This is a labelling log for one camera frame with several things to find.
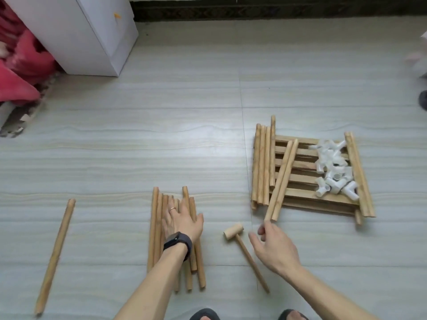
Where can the person's right hand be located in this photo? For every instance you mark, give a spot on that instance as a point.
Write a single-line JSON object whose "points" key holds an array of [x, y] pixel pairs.
{"points": [[277, 250]]}

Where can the person's left hand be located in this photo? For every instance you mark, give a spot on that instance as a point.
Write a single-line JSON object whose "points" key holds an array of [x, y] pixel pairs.
{"points": [[181, 223]]}

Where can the pile of wooden dowels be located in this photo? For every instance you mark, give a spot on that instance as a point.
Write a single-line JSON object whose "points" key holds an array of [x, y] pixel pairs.
{"points": [[155, 223]]}

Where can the slatted wooden shelf panel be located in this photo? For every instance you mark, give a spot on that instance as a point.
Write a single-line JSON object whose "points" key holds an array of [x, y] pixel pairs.
{"points": [[303, 194]]}

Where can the pile of white connectors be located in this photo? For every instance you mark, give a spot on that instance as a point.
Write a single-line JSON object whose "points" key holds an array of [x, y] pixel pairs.
{"points": [[333, 170]]}

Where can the single wooden stick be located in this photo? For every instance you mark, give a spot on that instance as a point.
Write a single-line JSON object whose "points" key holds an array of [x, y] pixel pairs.
{"points": [[55, 256]]}

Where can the person's right forearm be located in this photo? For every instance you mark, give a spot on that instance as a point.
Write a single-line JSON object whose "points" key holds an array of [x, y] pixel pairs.
{"points": [[327, 300]]}

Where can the person's left forearm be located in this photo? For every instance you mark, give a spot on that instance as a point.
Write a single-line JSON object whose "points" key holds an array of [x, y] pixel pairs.
{"points": [[150, 290]]}

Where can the person's black sandal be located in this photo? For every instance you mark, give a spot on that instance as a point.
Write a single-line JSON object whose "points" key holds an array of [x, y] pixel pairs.
{"points": [[293, 314], [205, 314]]}

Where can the black smartwatch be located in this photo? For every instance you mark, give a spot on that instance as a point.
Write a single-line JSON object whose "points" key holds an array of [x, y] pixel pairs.
{"points": [[177, 244]]}

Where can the wooden mallet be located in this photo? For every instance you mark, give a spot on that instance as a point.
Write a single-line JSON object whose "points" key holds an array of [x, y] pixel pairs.
{"points": [[233, 231]]}

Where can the white box cabinet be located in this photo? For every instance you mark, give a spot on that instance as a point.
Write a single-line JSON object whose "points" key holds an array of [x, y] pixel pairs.
{"points": [[73, 30]]}

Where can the red fleece blanket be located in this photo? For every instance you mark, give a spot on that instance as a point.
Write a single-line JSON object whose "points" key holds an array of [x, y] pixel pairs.
{"points": [[23, 63]]}

